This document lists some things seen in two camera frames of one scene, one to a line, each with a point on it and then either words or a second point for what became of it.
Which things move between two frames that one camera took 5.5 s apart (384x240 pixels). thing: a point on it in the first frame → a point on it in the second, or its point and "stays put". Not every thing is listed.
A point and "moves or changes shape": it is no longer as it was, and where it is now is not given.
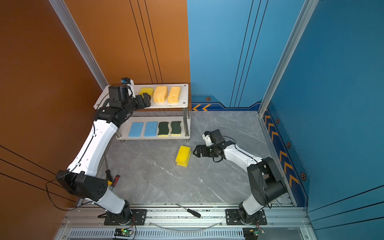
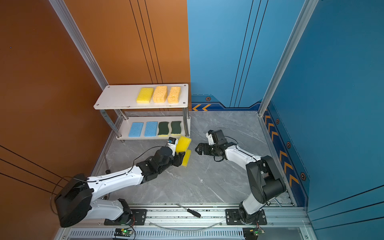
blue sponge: [136, 129] stays put
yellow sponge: [183, 156] moves or changes shape
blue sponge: [150, 129] stays put
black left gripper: [147, 100] → [178, 158]
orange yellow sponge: [160, 94] stays put
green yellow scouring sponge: [176, 128] stays put
